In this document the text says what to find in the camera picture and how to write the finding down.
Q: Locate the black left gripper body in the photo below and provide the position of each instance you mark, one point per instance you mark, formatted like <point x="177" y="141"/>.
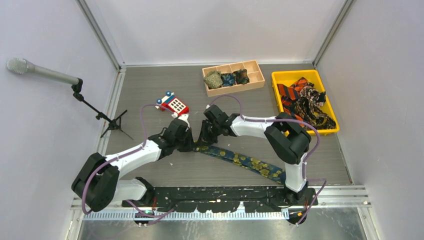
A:
<point x="184" y="144"/>

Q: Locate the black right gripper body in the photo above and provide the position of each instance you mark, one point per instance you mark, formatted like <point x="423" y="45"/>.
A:
<point x="217" y="126"/>

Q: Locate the blue yellow floral tie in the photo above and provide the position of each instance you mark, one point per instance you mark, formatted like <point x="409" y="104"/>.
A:
<point x="266" y="170"/>

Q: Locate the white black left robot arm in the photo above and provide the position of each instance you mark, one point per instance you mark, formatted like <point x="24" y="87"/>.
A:
<point x="100" y="182"/>

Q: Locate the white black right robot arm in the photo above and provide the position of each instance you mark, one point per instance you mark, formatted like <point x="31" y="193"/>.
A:
<point x="289" y="140"/>

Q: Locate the red white toy brick block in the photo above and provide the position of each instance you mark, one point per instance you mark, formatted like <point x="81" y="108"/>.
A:
<point x="172" y="103"/>

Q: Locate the olive green rolled tie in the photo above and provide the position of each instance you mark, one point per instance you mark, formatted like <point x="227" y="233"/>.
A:
<point x="213" y="79"/>

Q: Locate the blue rolled tie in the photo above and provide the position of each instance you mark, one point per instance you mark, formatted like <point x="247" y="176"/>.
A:
<point x="228" y="79"/>

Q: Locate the dark brown rolled tie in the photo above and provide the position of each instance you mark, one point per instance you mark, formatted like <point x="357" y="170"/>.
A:
<point x="241" y="76"/>

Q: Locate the wooden divided tray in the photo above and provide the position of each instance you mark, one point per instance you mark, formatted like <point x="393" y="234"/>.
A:
<point x="256" y="77"/>

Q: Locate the black microphone stand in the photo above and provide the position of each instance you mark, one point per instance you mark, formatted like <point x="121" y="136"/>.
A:
<point x="112" y="124"/>

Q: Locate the orange navy striped tie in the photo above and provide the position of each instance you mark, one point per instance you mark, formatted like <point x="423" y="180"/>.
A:
<point x="290" y="95"/>

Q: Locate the yellow plastic bin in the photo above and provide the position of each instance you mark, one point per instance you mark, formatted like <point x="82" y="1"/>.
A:
<point x="289" y="77"/>

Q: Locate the black floral patterned tie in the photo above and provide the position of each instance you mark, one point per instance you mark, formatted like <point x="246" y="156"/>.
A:
<point x="310" y="108"/>

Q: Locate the silver microphone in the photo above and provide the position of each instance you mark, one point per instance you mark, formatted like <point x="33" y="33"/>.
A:
<point x="22" y="66"/>

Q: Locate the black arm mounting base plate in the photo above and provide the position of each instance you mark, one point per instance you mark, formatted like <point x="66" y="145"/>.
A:
<point x="255" y="199"/>

